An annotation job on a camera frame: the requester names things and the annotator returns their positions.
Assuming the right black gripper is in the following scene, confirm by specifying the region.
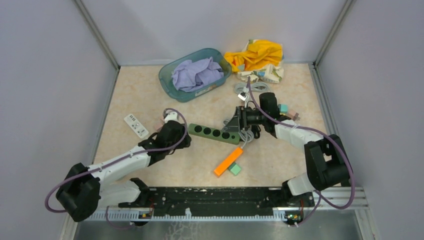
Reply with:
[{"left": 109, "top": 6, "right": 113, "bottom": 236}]
[{"left": 222, "top": 105, "right": 267, "bottom": 133}]

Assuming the grey cable of green strip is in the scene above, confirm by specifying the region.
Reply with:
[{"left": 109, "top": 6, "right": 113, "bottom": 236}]
[{"left": 238, "top": 129, "right": 254, "bottom": 150}]

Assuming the black cable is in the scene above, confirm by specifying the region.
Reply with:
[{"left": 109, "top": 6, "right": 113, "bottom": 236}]
[{"left": 246, "top": 124, "right": 263, "bottom": 142}]

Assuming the green power strip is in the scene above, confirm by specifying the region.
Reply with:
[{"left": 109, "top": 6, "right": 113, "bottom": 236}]
[{"left": 188, "top": 123, "right": 240, "bottom": 145}]

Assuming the grey cable of white strip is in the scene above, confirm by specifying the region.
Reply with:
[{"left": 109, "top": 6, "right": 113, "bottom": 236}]
[{"left": 233, "top": 81, "right": 272, "bottom": 95}]

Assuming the teal charger plug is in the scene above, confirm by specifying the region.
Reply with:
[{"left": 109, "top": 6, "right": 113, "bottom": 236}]
[{"left": 278, "top": 104, "right": 289, "bottom": 114}]

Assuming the green charger plug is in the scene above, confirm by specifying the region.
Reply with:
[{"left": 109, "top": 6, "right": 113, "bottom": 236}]
[{"left": 228, "top": 162, "right": 242, "bottom": 176}]

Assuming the orange power strip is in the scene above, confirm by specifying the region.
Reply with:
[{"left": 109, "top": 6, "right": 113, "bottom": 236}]
[{"left": 213, "top": 147, "right": 243, "bottom": 177}]

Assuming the teal plastic basin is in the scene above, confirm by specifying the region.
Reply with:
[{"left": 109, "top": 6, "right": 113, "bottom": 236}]
[{"left": 158, "top": 48, "right": 232, "bottom": 103}]

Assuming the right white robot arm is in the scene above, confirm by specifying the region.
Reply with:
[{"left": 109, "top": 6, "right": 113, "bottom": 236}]
[{"left": 222, "top": 92, "right": 353, "bottom": 206}]

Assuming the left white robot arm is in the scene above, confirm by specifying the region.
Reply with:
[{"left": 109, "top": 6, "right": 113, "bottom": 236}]
[{"left": 55, "top": 120, "right": 192, "bottom": 222}]

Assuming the purple cloth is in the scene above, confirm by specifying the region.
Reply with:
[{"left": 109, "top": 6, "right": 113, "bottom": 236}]
[{"left": 171, "top": 57, "right": 224, "bottom": 93}]

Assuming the cream dinosaur print cloth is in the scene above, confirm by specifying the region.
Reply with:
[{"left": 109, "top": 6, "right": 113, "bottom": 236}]
[{"left": 235, "top": 55, "right": 285, "bottom": 83}]

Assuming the yellow cloth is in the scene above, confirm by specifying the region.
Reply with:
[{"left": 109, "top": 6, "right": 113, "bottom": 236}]
[{"left": 223, "top": 39, "right": 283, "bottom": 73}]

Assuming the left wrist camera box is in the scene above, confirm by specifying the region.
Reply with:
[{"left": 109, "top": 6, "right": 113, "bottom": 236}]
[{"left": 163, "top": 110, "right": 180, "bottom": 124}]

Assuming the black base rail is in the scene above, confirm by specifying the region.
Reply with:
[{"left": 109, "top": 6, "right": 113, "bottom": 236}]
[{"left": 118, "top": 187, "right": 315, "bottom": 218}]

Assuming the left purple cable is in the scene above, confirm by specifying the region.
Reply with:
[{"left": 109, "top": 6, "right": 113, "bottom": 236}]
[{"left": 44, "top": 107, "right": 189, "bottom": 231}]

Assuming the purple cable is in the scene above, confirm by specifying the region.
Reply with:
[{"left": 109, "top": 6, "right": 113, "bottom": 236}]
[
  {"left": 44, "top": 107, "right": 189, "bottom": 231},
  {"left": 246, "top": 76, "right": 357, "bottom": 211}
]

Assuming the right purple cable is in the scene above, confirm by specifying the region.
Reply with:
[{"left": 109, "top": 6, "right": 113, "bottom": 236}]
[{"left": 246, "top": 76, "right": 357, "bottom": 211}]

